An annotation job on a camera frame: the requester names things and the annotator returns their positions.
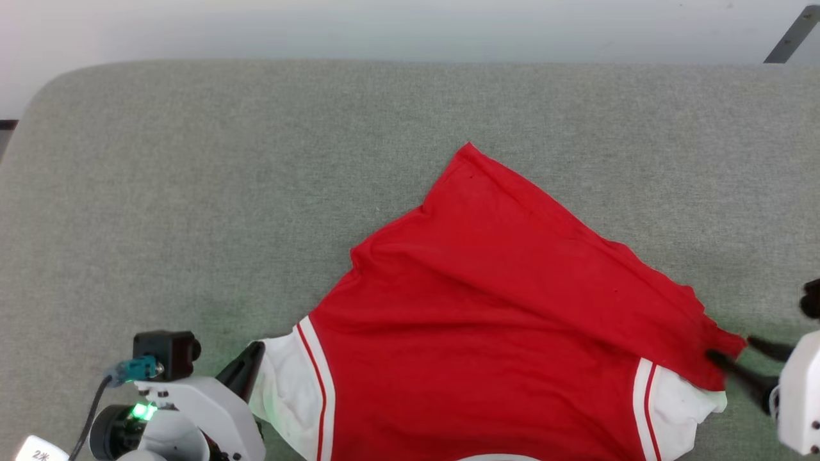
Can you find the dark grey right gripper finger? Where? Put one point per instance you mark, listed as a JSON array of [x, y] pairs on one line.
[[772, 350], [753, 383]]

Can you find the red and white jersey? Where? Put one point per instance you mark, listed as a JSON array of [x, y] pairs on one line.
[[480, 320]]

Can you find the grey metal diagonal brace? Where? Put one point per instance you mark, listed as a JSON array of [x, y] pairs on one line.
[[794, 35]]

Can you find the black skirting board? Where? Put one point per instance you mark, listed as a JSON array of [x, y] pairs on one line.
[[8, 125]]

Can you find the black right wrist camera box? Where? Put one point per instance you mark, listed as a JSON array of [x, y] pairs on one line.
[[812, 299]]

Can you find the grey fabric sofa cushion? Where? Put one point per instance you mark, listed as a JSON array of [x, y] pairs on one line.
[[256, 192]]

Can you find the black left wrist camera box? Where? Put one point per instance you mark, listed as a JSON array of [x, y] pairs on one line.
[[163, 352]]

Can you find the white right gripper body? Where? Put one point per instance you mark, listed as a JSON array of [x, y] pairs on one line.
[[804, 397]]

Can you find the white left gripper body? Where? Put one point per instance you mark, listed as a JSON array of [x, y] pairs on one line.
[[198, 410]]

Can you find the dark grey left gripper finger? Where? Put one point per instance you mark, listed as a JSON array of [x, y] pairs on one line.
[[246, 371]]

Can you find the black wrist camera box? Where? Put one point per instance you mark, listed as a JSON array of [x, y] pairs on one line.
[[163, 352], [812, 299]]

